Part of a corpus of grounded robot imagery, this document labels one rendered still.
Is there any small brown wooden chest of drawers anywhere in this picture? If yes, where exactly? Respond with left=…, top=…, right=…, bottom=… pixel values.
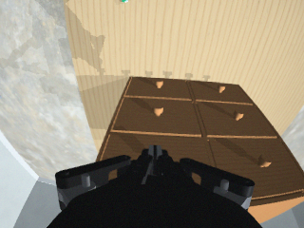
left=95, top=77, right=304, bottom=223

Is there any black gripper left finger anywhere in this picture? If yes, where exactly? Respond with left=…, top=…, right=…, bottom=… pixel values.
left=55, top=145, right=155, bottom=211

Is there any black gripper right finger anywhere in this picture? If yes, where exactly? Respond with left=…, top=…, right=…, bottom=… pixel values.
left=154, top=145, right=255, bottom=211

